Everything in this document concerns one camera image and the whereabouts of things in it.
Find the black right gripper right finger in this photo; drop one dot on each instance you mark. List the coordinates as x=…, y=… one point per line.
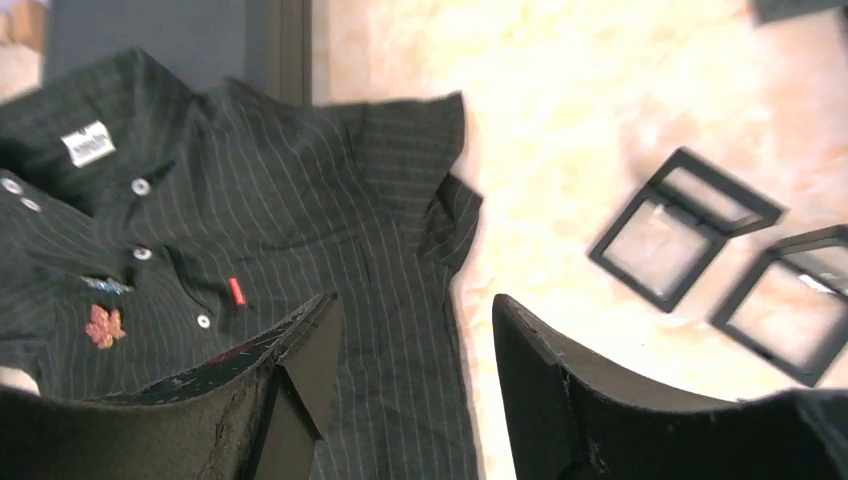
x=574, y=414

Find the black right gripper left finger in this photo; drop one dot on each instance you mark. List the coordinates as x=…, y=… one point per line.
x=256, y=411

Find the pink gold brooch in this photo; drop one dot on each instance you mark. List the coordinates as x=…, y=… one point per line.
x=105, y=326

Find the black frame brooch box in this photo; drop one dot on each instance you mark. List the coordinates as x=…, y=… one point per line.
x=675, y=226

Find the black pinstriped button shirt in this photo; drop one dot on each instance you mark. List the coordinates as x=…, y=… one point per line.
x=226, y=210

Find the dark grey case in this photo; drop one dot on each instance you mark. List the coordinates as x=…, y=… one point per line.
x=265, y=43

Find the wooden block left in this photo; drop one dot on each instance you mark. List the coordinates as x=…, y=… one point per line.
x=23, y=22

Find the right dark grey baseplate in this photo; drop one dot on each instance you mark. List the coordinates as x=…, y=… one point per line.
x=771, y=11

